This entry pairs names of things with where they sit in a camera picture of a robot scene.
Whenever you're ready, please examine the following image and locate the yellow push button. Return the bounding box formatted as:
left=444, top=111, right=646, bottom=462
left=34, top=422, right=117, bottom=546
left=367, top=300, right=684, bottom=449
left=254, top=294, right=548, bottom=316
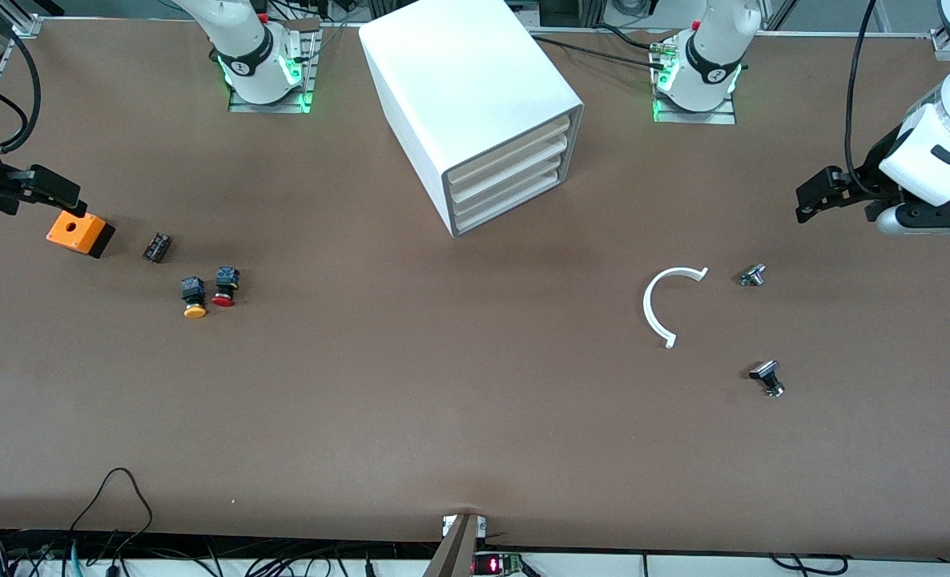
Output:
left=181, top=276, right=208, bottom=320

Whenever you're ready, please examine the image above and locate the red push button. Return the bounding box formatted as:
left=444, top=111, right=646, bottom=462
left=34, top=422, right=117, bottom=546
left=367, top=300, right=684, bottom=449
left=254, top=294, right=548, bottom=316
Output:
left=211, top=267, right=241, bottom=308

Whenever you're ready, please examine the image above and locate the orange box with hole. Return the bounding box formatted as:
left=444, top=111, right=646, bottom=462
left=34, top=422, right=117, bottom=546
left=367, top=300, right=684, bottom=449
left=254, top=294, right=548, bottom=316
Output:
left=46, top=207, right=116, bottom=259

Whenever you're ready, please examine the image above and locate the black and silver knob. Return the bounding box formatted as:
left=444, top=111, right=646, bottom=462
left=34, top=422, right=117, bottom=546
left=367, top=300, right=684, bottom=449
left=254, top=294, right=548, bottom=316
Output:
left=748, top=360, right=787, bottom=398

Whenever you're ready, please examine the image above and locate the white curved plastic piece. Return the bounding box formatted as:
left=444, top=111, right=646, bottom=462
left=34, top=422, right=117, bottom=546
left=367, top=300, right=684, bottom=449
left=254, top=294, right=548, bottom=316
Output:
left=642, top=266, right=710, bottom=350

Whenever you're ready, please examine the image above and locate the device with red display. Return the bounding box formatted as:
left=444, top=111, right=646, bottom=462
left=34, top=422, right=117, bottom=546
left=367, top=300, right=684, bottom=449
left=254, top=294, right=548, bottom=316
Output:
left=472, top=551, right=530, bottom=577

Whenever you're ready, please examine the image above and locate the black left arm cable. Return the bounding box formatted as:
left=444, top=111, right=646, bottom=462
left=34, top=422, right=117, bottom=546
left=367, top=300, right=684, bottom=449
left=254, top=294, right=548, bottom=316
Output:
left=843, top=0, right=880, bottom=197

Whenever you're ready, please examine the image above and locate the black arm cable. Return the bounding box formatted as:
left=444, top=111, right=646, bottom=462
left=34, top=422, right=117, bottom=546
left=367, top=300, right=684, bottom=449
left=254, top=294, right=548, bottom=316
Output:
left=0, top=24, right=41, bottom=155
left=843, top=0, right=880, bottom=197

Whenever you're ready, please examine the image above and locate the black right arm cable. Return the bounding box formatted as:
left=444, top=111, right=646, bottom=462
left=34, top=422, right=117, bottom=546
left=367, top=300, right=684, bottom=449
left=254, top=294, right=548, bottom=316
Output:
left=0, top=24, right=41, bottom=155

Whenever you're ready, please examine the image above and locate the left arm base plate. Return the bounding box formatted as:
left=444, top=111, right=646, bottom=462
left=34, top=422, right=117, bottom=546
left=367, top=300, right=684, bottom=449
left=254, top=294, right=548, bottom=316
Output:
left=653, top=44, right=737, bottom=126

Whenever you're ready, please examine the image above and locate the black looped cable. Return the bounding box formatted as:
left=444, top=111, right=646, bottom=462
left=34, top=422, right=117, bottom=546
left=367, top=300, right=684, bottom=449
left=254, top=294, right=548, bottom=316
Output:
left=66, top=467, right=155, bottom=558

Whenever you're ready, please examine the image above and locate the black cable on table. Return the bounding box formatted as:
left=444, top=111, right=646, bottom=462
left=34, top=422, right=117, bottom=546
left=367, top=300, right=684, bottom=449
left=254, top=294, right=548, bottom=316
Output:
left=531, top=32, right=672, bottom=71

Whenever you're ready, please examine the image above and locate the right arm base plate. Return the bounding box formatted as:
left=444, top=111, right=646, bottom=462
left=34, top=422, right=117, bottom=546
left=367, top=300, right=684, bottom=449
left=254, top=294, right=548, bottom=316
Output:
left=228, top=20, right=320, bottom=114

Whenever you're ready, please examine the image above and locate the brown camera mount post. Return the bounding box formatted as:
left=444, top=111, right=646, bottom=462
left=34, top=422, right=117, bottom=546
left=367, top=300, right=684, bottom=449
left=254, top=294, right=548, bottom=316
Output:
left=421, top=513, right=489, bottom=577

